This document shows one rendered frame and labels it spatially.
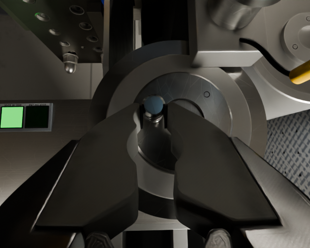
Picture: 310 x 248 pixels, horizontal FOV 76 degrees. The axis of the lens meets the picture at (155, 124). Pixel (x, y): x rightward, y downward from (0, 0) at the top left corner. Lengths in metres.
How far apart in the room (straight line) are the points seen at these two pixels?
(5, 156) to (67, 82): 1.34
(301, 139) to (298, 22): 0.16
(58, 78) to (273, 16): 1.78
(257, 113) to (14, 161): 0.53
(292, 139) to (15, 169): 0.57
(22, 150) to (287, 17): 0.56
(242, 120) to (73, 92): 1.72
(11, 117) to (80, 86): 1.28
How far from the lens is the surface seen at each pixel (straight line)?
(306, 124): 0.32
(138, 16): 0.63
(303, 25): 0.23
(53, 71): 1.94
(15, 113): 0.59
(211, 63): 0.17
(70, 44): 0.52
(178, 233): 0.53
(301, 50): 0.22
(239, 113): 0.17
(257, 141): 0.18
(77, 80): 1.86
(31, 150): 0.57
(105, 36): 0.20
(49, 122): 0.55
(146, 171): 0.15
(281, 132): 0.36
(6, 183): 0.60
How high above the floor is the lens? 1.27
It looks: 8 degrees down
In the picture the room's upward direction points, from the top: 179 degrees clockwise
